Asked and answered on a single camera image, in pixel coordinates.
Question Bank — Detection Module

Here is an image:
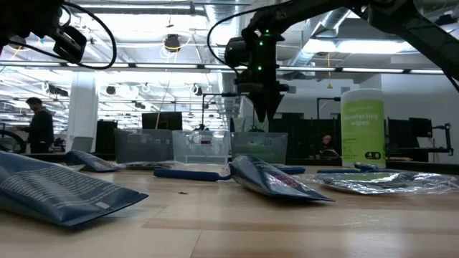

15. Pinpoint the wide silver ventilation duct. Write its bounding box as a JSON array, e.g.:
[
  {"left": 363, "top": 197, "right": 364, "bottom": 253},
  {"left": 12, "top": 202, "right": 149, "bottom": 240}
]
[{"left": 204, "top": 0, "right": 247, "bottom": 119}]

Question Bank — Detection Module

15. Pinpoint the grey chair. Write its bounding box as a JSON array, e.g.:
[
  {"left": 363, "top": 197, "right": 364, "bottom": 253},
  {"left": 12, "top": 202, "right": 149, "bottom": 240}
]
[{"left": 70, "top": 136, "right": 95, "bottom": 153}]

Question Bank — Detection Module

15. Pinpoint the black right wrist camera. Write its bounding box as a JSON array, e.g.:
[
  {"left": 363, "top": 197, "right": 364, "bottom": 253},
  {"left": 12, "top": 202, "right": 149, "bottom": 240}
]
[{"left": 224, "top": 35, "right": 251, "bottom": 68}]

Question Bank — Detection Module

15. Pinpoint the green disinfecting wipes canister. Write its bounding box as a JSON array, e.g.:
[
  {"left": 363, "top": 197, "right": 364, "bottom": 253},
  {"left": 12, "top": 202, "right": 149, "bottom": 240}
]
[{"left": 339, "top": 88, "right": 387, "bottom": 169}]

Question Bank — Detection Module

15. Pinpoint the black camera cable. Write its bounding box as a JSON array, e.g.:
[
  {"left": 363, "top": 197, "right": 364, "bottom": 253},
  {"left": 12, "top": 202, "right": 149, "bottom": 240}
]
[
  {"left": 207, "top": 0, "right": 301, "bottom": 72},
  {"left": 5, "top": 1, "right": 118, "bottom": 70}
]

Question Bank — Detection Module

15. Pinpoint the long ceiling light strip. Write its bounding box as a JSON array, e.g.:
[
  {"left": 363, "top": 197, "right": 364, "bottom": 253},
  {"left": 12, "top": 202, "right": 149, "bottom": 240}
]
[{"left": 0, "top": 61, "right": 459, "bottom": 75}]

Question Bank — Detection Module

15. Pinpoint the smoky grey plastic bin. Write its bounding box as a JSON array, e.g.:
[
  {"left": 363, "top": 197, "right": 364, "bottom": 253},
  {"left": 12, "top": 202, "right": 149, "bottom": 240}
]
[
  {"left": 113, "top": 128, "right": 175, "bottom": 165},
  {"left": 230, "top": 131, "right": 289, "bottom": 165}
]

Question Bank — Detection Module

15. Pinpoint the black left camera cable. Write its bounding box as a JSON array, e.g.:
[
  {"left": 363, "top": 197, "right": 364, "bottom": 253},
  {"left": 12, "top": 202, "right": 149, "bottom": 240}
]
[{"left": 5, "top": 1, "right": 118, "bottom": 70}]

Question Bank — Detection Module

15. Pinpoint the white square pillar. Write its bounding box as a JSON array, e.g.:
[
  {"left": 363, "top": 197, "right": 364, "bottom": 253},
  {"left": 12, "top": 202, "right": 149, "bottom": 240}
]
[{"left": 65, "top": 71, "right": 100, "bottom": 153}]

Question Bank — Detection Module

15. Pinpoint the clear plastic bin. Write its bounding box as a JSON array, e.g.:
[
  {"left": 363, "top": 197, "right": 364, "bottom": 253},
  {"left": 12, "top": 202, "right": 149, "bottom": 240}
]
[{"left": 171, "top": 129, "right": 232, "bottom": 166}]

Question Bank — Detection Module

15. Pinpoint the black desk monitor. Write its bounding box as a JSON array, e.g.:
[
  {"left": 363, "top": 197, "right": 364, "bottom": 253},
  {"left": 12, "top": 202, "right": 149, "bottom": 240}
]
[{"left": 387, "top": 117, "right": 434, "bottom": 148}]

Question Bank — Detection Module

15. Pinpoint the narrow silver ventilation duct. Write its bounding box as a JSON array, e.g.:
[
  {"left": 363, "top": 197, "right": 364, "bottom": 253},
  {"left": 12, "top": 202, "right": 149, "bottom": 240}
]
[{"left": 288, "top": 6, "right": 354, "bottom": 68}]

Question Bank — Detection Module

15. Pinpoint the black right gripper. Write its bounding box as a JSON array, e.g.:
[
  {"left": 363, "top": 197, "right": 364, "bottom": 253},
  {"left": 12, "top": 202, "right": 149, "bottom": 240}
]
[{"left": 236, "top": 32, "right": 290, "bottom": 123}]

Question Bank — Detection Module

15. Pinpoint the black right camera cable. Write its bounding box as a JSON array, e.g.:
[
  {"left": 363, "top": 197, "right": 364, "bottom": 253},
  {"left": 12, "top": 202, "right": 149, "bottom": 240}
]
[{"left": 207, "top": 0, "right": 301, "bottom": 72}]

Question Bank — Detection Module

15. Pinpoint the black office partition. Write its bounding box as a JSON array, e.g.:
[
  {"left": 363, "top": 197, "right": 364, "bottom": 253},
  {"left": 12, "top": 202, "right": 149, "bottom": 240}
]
[{"left": 268, "top": 113, "right": 341, "bottom": 166}]

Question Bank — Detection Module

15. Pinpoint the black cabinet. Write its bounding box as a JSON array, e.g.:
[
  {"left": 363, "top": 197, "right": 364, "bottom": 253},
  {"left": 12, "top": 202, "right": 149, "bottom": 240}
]
[{"left": 95, "top": 120, "right": 118, "bottom": 155}]

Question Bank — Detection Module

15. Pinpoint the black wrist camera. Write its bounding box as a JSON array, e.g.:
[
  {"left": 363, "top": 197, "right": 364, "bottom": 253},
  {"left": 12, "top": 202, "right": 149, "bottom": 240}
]
[
  {"left": 52, "top": 24, "right": 88, "bottom": 65},
  {"left": 224, "top": 35, "right": 251, "bottom": 68}
]

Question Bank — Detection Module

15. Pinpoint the black camera stand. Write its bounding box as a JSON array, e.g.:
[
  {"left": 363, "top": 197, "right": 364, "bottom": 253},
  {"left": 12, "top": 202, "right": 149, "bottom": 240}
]
[{"left": 432, "top": 123, "right": 455, "bottom": 157}]

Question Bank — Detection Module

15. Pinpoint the dark blue disposable razor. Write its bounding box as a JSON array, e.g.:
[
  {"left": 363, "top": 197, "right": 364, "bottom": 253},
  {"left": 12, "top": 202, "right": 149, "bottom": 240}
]
[
  {"left": 316, "top": 162, "right": 382, "bottom": 175},
  {"left": 153, "top": 167, "right": 233, "bottom": 182},
  {"left": 278, "top": 166, "right": 307, "bottom": 176}
]

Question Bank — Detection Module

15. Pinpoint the dark blue toiletry tube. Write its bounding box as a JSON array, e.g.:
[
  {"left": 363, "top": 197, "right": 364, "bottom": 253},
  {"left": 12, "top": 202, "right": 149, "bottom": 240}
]
[
  {"left": 227, "top": 153, "right": 336, "bottom": 204},
  {"left": 64, "top": 149, "right": 122, "bottom": 173},
  {"left": 0, "top": 150, "right": 150, "bottom": 230}
]

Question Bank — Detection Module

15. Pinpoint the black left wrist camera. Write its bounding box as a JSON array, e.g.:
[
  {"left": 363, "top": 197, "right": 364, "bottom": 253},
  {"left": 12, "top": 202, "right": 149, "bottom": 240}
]
[{"left": 52, "top": 24, "right": 88, "bottom": 65}]

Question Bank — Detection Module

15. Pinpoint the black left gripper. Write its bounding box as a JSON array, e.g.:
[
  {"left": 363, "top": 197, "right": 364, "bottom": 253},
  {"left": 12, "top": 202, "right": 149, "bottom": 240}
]
[{"left": 0, "top": 0, "right": 65, "bottom": 47}]

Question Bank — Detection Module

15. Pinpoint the black rubber wheel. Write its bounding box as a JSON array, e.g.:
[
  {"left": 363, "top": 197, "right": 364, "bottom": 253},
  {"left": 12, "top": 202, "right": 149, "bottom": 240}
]
[{"left": 0, "top": 129, "right": 27, "bottom": 154}]

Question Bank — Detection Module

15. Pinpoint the black metal stand frame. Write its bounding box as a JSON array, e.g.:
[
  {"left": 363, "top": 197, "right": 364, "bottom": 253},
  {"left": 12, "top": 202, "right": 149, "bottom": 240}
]
[
  {"left": 201, "top": 92, "right": 252, "bottom": 132},
  {"left": 316, "top": 96, "right": 341, "bottom": 121}
]

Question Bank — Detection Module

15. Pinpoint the person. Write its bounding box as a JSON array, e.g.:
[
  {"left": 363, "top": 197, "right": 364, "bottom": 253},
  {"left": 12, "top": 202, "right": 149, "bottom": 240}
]
[
  {"left": 310, "top": 132, "right": 341, "bottom": 161},
  {"left": 16, "top": 96, "right": 55, "bottom": 154}
]

